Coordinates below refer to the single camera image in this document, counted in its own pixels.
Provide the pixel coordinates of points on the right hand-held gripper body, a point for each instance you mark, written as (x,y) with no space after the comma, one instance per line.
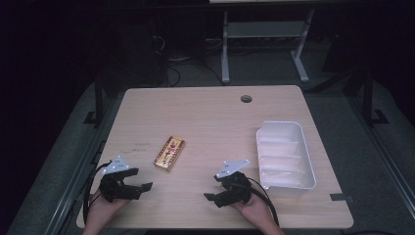
(235,191)

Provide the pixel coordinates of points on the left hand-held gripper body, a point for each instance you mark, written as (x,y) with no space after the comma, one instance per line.
(112,191)

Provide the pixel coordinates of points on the gold and red snack box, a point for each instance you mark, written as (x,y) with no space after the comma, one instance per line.
(169,153)

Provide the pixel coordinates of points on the white plastic divided tray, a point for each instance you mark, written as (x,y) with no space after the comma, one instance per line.
(285,156)

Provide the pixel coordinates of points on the person's left hand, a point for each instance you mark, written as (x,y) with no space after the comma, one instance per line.
(104,209)

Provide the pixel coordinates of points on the person's right hand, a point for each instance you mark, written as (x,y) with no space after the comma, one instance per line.
(254,210)

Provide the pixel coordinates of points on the black metal stand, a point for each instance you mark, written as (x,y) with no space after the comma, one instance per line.
(98,101)
(369,98)

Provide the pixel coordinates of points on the white metal desk frame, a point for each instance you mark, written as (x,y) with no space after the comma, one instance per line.
(264,31)

